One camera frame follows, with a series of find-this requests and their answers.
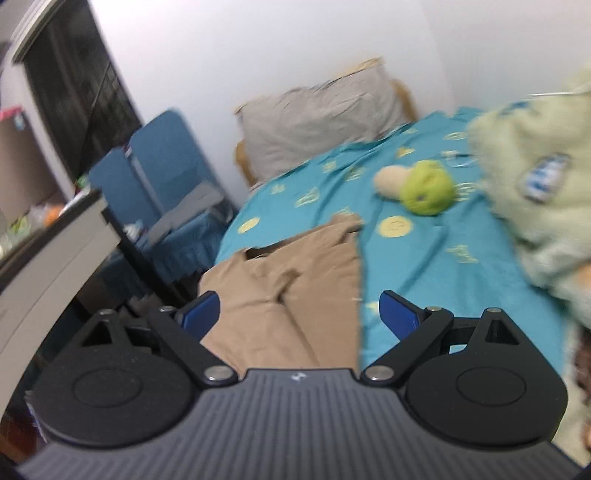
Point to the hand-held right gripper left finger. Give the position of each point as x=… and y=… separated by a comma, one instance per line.
x=202, y=310

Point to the blue folding chair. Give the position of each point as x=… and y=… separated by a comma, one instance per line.
x=157, y=184

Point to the dark window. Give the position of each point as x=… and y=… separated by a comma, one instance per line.
x=78, y=87

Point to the teal patterned bed sheet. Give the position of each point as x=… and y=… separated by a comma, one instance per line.
x=415, y=258

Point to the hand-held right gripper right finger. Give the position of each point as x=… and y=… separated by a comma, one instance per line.
x=398, y=314

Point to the grey cloth on chair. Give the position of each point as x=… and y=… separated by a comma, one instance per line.
x=189, y=207

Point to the white desk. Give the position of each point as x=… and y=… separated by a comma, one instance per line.
x=46, y=258

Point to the grey pillow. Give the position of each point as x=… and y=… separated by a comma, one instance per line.
x=318, y=124

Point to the tan pants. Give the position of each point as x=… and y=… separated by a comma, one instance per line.
x=286, y=295

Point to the pale green fluffy blanket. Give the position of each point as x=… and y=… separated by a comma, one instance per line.
x=540, y=184

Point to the green and beige plush toy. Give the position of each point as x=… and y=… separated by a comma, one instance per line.
x=422, y=184

